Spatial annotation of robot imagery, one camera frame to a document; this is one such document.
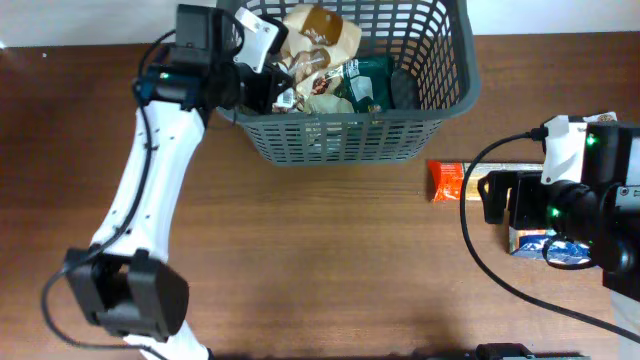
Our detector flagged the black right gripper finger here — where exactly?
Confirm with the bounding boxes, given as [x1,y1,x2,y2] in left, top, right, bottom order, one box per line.
[483,199,507,225]
[477,170,511,203]

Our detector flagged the orange biscuit packet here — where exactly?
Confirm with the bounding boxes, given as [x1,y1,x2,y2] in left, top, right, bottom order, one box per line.
[427,160,543,202]

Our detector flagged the beige brown snack pouch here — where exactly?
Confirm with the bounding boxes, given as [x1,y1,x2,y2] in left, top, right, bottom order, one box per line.
[272,4,362,114]

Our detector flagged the green coffee bean bag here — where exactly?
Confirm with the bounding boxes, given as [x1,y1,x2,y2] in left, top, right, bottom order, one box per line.
[304,56,394,114]

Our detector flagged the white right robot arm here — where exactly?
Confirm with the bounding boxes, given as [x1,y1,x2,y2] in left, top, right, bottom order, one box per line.
[477,113,639,359]

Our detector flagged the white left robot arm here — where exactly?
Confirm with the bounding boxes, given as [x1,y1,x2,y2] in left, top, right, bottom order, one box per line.
[61,4,292,359]

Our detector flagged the blue snack packet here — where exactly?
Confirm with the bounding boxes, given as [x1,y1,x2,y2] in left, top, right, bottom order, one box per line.
[508,227,594,266]

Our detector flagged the beige cookie packet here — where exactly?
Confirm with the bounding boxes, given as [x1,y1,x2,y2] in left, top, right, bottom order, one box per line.
[583,112,617,123]

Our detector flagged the black device at table edge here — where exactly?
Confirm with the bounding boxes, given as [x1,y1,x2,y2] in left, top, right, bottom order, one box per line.
[473,343,591,360]

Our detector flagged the grey plastic lattice basket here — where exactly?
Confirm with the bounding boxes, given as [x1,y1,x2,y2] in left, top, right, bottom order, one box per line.
[221,0,481,166]

